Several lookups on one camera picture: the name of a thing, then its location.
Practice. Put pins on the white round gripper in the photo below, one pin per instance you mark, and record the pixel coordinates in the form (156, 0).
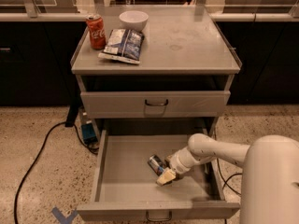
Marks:
(178, 162)

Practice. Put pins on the silver blue redbull can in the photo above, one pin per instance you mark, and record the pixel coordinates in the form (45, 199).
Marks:
(156, 164)

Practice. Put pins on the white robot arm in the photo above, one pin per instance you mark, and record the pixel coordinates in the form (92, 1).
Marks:
(270, 180)

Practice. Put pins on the open grey middle drawer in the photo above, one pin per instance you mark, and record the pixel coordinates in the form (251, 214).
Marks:
(125, 189)

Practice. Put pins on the grey top drawer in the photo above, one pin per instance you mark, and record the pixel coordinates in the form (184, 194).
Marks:
(154, 104)

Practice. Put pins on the grey drawer cabinet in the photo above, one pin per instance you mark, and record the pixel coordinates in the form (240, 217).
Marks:
(183, 50)

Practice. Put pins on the red coca-cola can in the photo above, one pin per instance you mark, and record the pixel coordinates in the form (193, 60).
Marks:
(95, 24)

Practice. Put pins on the dark counter cabinets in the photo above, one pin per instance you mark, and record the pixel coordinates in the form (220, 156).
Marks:
(35, 62)

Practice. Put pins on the blue power adapter box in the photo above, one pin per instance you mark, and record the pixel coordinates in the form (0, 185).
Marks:
(88, 134)

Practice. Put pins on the blue tape floor mark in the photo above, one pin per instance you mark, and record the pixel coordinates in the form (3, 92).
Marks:
(62, 219)

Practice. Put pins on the blue white chip bag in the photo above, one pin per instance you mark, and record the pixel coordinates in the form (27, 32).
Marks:
(123, 45)

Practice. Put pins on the white bowl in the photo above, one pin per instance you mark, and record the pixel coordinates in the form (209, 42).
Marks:
(134, 20)

